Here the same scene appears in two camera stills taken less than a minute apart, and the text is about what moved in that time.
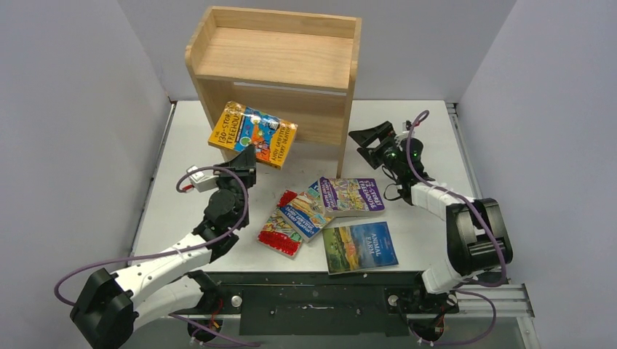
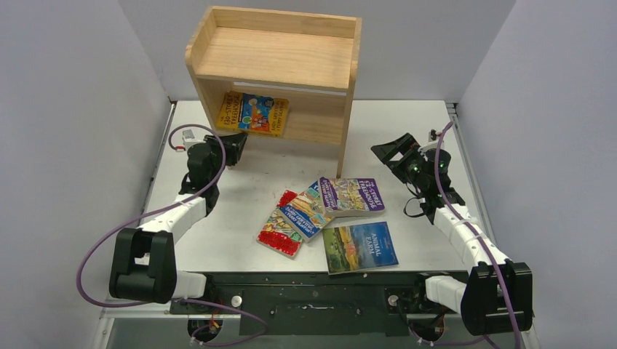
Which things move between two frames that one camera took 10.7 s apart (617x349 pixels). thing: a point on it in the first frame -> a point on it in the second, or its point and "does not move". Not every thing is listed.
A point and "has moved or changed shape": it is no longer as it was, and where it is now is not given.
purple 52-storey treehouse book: [345, 196] does not move
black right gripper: [378, 147] -> [402, 157]
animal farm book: [356, 247] does not move
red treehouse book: [277, 233] does not move
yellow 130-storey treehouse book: [240, 126] has moved or changed shape
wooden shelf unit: [295, 66] does not move
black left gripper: [243, 165] -> [233, 145]
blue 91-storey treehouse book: [304, 213] does not move
